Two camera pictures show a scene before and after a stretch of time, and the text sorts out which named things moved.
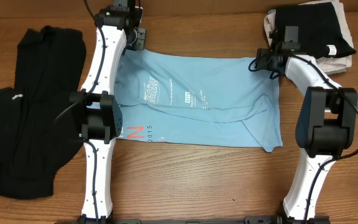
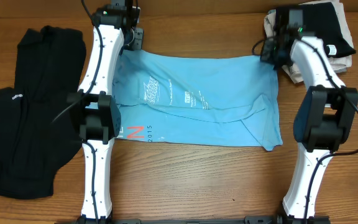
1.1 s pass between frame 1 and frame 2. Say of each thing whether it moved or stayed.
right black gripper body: moved
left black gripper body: stayed
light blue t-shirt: stayed
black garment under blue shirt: stayed
